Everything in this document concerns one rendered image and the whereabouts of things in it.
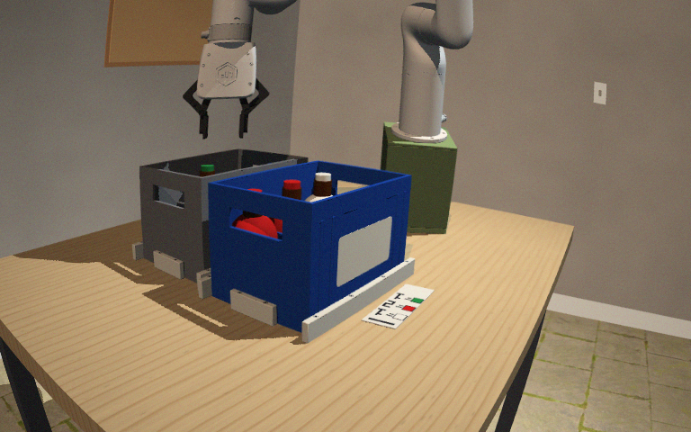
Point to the grey plastic crate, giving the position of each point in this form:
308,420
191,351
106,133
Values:
181,229

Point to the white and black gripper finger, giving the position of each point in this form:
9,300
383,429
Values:
201,109
249,107

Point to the white paper pick list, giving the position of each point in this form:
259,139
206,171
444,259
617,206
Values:
399,306

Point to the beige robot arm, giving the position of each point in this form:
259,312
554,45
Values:
426,29

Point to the red bottle with pink label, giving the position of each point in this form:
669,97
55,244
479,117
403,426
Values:
257,223
292,189

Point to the blue plastic crate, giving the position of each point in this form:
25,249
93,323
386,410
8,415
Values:
328,249

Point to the green bottle with pale green label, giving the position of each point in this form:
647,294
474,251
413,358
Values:
207,170

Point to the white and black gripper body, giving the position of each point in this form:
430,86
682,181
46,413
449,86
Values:
225,71

